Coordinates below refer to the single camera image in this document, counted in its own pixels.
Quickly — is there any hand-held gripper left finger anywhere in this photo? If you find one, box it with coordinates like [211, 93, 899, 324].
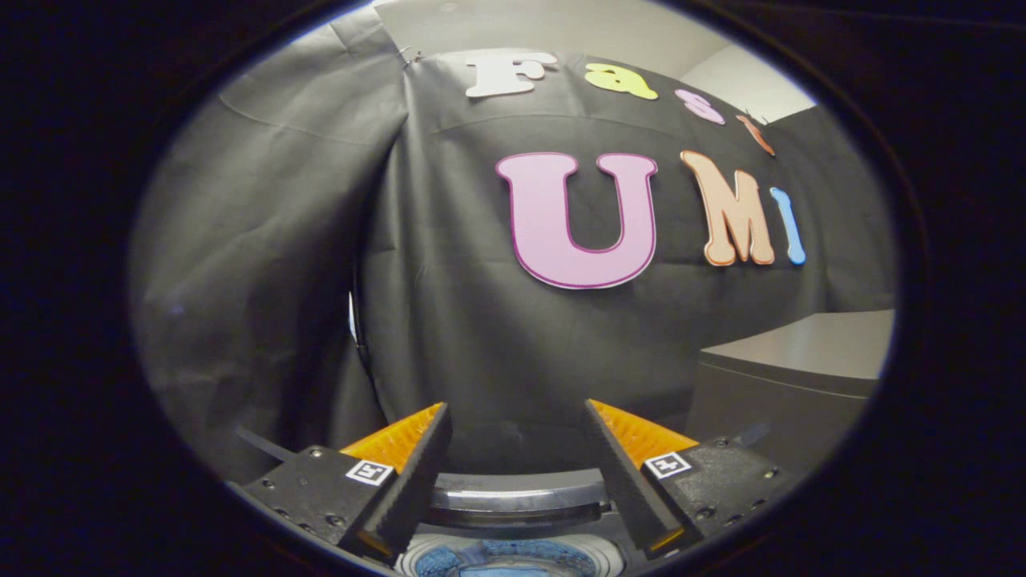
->
[240, 402, 452, 562]

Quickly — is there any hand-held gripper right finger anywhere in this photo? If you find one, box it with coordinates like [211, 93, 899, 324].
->
[585, 399, 790, 559]

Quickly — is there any grey washing machine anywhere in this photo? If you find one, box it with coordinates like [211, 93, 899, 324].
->
[393, 513, 646, 577]

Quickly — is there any light blue garment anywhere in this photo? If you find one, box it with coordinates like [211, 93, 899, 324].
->
[415, 539, 598, 577]

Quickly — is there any black backdrop cloth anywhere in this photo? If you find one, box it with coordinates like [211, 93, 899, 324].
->
[128, 8, 897, 486]

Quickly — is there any beige cabinet with dark frame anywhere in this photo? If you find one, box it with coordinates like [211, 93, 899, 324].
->
[685, 310, 895, 482]

